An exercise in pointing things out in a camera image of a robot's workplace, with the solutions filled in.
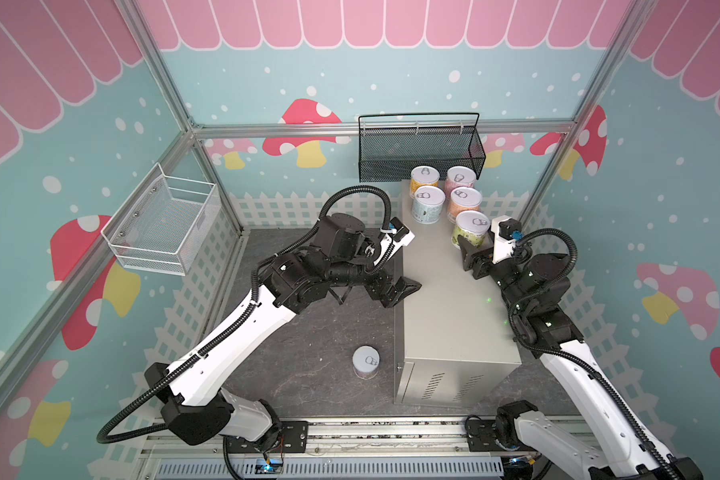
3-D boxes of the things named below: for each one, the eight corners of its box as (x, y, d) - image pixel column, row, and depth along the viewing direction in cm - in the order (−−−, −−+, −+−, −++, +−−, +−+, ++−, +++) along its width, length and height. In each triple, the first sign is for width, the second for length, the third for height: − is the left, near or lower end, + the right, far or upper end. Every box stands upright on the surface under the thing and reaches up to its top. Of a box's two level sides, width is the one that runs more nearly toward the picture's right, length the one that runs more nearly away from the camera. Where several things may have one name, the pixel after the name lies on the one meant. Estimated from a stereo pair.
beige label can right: (353, 379, 86) (351, 372, 80) (353, 354, 90) (352, 345, 85) (380, 379, 85) (380, 372, 80) (379, 354, 90) (380, 345, 85)
